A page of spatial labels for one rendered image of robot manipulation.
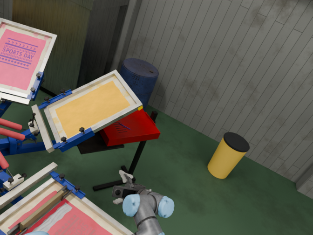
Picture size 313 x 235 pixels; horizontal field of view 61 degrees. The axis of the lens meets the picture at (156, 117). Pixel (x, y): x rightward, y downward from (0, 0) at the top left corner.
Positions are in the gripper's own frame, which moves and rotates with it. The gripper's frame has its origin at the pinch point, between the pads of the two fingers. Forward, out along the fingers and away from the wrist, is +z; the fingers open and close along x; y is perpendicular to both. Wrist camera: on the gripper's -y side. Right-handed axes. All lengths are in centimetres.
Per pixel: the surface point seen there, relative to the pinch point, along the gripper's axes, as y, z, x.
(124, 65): 141, 252, 139
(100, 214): 40, 69, -35
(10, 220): -16, 89, -45
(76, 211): 26, 80, -37
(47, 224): 6, 79, -45
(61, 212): 16, 83, -38
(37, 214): -3, 77, -38
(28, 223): -9, 75, -43
